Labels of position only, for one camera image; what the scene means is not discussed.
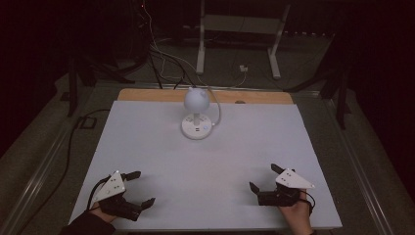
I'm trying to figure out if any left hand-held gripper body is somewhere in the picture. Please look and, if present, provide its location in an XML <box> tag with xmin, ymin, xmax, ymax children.
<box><xmin>91</xmin><ymin>169</ymin><xmax>145</xmax><ymax>222</ymax></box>

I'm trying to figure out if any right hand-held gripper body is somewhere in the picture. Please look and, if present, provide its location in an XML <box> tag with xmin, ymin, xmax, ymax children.
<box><xmin>256</xmin><ymin>167</ymin><xmax>316</xmax><ymax>208</ymax></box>

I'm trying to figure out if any white round-headed desk lamp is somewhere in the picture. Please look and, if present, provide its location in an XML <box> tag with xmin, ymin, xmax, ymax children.
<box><xmin>180</xmin><ymin>86</ymin><xmax>214</xmax><ymax>141</ymax></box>

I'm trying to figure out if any person's left hand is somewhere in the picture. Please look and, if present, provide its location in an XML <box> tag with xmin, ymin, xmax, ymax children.
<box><xmin>87</xmin><ymin>202</ymin><xmax>117</xmax><ymax>225</ymax></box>

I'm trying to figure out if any person's right hand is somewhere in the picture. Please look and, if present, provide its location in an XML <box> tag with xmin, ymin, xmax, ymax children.
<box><xmin>278</xmin><ymin>190</ymin><xmax>315</xmax><ymax>235</ymax></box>

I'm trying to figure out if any white table mat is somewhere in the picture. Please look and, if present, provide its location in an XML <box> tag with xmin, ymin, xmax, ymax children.
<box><xmin>69</xmin><ymin>100</ymin><xmax>343</xmax><ymax>231</ymax></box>

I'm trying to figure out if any black tripod stand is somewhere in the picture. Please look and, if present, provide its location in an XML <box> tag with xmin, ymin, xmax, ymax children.
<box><xmin>283</xmin><ymin>32</ymin><xmax>352</xmax><ymax>130</ymax></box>
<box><xmin>67</xmin><ymin>53</ymin><xmax>135</xmax><ymax>118</ymax></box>

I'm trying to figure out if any grey metal stand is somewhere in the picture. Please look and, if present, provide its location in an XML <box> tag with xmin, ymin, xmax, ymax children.
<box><xmin>195</xmin><ymin>0</ymin><xmax>292</xmax><ymax>80</ymax></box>

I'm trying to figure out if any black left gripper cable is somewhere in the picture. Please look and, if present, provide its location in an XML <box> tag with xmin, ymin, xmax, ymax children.
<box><xmin>86</xmin><ymin>174</ymin><xmax>113</xmax><ymax>211</ymax></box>

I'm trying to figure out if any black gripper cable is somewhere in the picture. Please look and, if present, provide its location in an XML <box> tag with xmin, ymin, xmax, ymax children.
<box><xmin>86</xmin><ymin>174</ymin><xmax>113</xmax><ymax>211</ymax></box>
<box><xmin>301</xmin><ymin>190</ymin><xmax>317</xmax><ymax>217</ymax></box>

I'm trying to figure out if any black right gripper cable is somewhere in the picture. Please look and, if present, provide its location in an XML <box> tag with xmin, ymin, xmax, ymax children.
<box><xmin>301</xmin><ymin>190</ymin><xmax>317</xmax><ymax>217</ymax></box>

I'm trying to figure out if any black floor cable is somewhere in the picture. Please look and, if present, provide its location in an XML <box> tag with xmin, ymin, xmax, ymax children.
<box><xmin>16</xmin><ymin>108</ymin><xmax>112</xmax><ymax>235</ymax></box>

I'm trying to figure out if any black square floor bracket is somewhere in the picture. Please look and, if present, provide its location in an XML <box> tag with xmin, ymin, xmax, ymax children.
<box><xmin>79</xmin><ymin>116</ymin><xmax>98</xmax><ymax>130</ymax></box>

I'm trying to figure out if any aluminium floor rail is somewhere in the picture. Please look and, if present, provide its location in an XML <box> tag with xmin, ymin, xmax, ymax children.
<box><xmin>0</xmin><ymin>120</ymin><xmax>77</xmax><ymax>235</ymax></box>
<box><xmin>321</xmin><ymin>97</ymin><xmax>394</xmax><ymax>235</ymax></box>

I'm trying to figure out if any white lamp cable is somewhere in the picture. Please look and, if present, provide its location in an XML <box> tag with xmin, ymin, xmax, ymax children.
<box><xmin>205</xmin><ymin>71</ymin><xmax>248</xmax><ymax>127</ymax></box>

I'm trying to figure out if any bundle of black cables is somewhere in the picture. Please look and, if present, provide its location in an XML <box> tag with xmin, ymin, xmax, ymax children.
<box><xmin>130</xmin><ymin>0</ymin><xmax>197</xmax><ymax>91</ymax></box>

